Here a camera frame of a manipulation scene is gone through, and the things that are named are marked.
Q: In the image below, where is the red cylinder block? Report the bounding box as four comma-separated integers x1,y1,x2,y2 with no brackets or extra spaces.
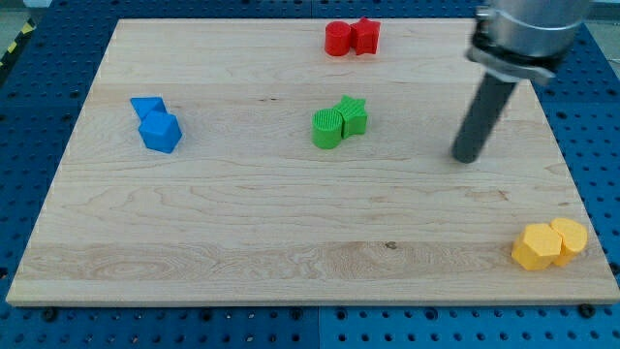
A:
324,20,352,56

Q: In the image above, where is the blue cube block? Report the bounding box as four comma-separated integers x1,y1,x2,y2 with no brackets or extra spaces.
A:
139,111,182,153

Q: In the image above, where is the red star block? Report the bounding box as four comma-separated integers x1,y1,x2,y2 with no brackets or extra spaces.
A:
351,17,381,55

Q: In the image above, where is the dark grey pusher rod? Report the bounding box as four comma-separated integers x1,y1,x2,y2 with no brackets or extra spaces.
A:
451,73,517,164

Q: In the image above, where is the yellow rounded block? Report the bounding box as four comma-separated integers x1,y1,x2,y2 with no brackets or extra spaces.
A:
550,217,588,267

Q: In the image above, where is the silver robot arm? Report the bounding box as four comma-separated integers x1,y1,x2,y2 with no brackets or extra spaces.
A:
466,0,591,85

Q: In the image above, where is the green cylinder block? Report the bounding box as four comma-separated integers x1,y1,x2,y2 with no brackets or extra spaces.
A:
312,109,343,149

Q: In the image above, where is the yellow hexagon block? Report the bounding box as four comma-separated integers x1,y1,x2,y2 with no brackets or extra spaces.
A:
511,223,562,270

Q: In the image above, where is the green star block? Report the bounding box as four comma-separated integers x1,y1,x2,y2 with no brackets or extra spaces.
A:
333,95,368,139

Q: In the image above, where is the blue triangle block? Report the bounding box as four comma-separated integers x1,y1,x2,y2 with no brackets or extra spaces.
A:
130,97,167,120

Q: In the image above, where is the light wooden board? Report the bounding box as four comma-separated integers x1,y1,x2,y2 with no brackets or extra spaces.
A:
7,19,619,307

